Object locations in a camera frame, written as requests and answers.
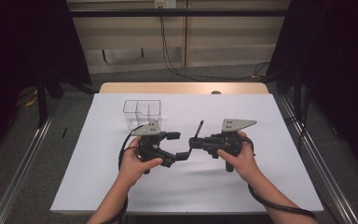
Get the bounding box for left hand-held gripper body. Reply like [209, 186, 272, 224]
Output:
[131, 119, 178, 175]

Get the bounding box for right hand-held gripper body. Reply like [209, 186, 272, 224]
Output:
[200, 118, 258, 173]

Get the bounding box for black pen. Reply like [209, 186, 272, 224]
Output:
[194, 119, 205, 139]

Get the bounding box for clear plastic organizer box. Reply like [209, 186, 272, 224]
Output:
[122, 99, 163, 131]

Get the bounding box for person's right hand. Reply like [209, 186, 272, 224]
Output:
[216, 130, 263, 185]

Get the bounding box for person's left hand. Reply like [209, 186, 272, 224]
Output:
[117, 135, 164, 189]

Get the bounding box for white table cover board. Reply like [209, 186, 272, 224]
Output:
[49, 92, 324, 216]

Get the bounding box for wooden table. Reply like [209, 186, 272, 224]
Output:
[98, 81, 269, 95]

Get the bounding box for black horizontal metal bar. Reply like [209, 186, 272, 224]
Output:
[69, 8, 290, 18]

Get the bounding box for black curtain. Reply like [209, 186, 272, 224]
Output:
[267, 0, 358, 178]
[0, 0, 92, 157]

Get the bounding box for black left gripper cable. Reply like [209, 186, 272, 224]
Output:
[103, 124, 145, 224]

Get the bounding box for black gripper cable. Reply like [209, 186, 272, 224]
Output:
[241, 136, 317, 220]
[103, 124, 145, 224]

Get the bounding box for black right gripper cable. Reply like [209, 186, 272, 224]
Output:
[241, 136, 317, 220]

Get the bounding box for black metal stand post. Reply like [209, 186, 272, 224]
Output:
[35, 71, 49, 129]
[293, 68, 304, 125]

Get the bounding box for black wall cable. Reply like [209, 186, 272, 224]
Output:
[158, 7, 271, 82]

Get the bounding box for metal floor rail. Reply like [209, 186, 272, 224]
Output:
[0, 105, 60, 224]
[278, 94, 358, 224]

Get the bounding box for white wall outlet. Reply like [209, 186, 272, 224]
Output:
[154, 0, 177, 9]

